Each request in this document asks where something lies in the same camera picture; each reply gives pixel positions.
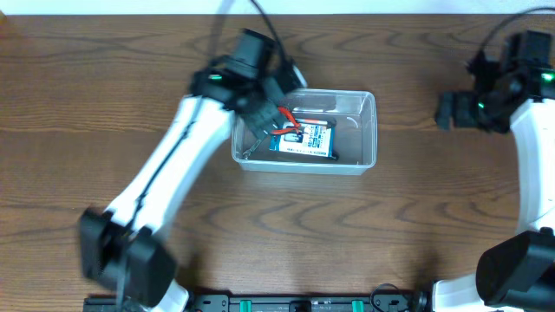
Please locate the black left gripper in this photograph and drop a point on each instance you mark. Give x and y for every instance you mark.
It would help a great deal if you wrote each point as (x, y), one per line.
(264, 115)

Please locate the white teal screwdriver set box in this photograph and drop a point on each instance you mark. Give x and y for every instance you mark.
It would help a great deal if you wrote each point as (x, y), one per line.
(314, 140)

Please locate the red handled pliers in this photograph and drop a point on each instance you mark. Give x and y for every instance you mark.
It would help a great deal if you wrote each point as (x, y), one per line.
(284, 123)

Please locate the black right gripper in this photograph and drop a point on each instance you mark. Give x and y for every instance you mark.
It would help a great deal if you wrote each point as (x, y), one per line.
(453, 109)

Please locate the small black red hammer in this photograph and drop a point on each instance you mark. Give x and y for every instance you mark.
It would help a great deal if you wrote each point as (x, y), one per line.
(324, 123)

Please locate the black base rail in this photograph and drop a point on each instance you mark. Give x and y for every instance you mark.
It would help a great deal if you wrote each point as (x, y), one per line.
(386, 297)

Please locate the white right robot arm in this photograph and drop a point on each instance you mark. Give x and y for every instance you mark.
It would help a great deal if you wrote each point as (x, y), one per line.
(512, 95)

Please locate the clear plastic container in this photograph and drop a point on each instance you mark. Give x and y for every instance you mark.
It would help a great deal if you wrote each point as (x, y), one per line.
(355, 140)

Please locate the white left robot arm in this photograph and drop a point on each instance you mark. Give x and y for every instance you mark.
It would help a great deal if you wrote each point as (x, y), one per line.
(123, 246)

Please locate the silver combination wrench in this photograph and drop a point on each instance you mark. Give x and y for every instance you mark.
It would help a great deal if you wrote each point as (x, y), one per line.
(249, 151)

